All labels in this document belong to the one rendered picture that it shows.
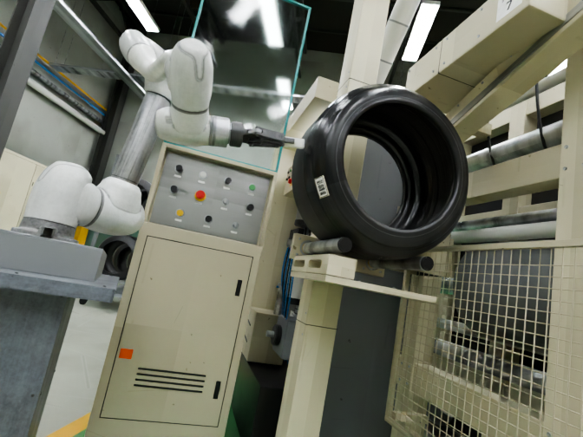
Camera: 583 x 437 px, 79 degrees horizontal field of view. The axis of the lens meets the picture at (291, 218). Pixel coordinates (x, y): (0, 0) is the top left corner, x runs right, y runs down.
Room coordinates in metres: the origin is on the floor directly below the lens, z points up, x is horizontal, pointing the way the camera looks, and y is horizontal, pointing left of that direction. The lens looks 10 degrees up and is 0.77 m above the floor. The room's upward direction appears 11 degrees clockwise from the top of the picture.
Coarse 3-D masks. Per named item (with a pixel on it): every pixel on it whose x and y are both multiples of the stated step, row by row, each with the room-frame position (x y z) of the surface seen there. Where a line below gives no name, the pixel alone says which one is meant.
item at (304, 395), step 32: (384, 0) 1.41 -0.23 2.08; (352, 32) 1.45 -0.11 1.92; (352, 64) 1.38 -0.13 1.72; (352, 160) 1.40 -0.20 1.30; (352, 192) 1.41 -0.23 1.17; (320, 288) 1.39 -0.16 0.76; (320, 320) 1.40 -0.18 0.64; (320, 352) 1.40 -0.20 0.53; (288, 384) 1.46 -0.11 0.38; (320, 384) 1.41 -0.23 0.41; (288, 416) 1.39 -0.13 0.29; (320, 416) 1.41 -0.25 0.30
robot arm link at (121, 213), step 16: (144, 96) 1.34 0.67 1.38; (160, 96) 1.33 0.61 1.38; (144, 112) 1.32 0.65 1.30; (144, 128) 1.33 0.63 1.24; (128, 144) 1.33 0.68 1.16; (144, 144) 1.34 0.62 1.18; (128, 160) 1.33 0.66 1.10; (144, 160) 1.36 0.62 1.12; (112, 176) 1.34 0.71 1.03; (128, 176) 1.34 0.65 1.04; (112, 192) 1.29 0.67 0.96; (128, 192) 1.33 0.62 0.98; (112, 208) 1.29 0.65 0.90; (128, 208) 1.34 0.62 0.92; (96, 224) 1.29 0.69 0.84; (112, 224) 1.32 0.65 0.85; (128, 224) 1.37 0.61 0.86
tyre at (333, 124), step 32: (352, 96) 1.00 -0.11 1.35; (384, 96) 1.01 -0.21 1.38; (416, 96) 1.04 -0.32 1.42; (320, 128) 1.00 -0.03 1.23; (352, 128) 1.28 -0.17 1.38; (384, 128) 1.31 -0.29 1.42; (416, 128) 1.24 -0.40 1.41; (448, 128) 1.07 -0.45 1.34; (320, 160) 0.99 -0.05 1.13; (416, 160) 1.33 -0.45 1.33; (448, 160) 1.20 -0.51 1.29; (416, 192) 1.36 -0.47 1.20; (448, 192) 1.22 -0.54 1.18; (320, 224) 1.10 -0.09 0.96; (352, 224) 1.01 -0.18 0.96; (416, 224) 1.33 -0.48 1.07; (448, 224) 1.09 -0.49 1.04; (352, 256) 1.21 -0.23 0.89; (384, 256) 1.08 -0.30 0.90
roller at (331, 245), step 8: (320, 240) 1.19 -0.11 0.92; (328, 240) 1.10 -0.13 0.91; (336, 240) 1.03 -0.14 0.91; (344, 240) 1.01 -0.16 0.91; (304, 248) 1.31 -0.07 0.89; (312, 248) 1.22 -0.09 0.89; (320, 248) 1.15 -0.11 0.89; (328, 248) 1.08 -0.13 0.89; (336, 248) 1.03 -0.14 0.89; (344, 248) 1.01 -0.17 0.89
